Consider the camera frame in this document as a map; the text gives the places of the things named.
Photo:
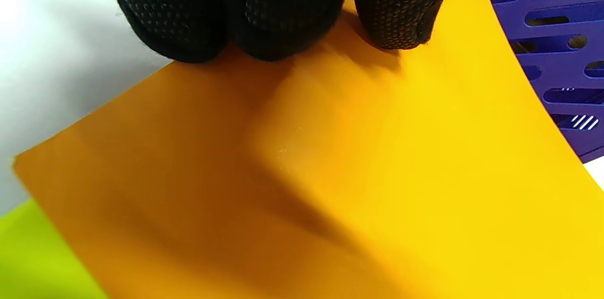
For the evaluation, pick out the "orange cardstock sheet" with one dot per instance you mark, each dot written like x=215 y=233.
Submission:
x=377 y=171

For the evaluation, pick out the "person's left hand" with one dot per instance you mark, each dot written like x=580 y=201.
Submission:
x=236 y=2

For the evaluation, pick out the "blue perforated file holder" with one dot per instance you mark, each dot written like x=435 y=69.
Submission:
x=547 y=6

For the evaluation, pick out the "yellow cardstock sheet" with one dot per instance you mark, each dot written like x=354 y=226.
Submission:
x=33 y=261

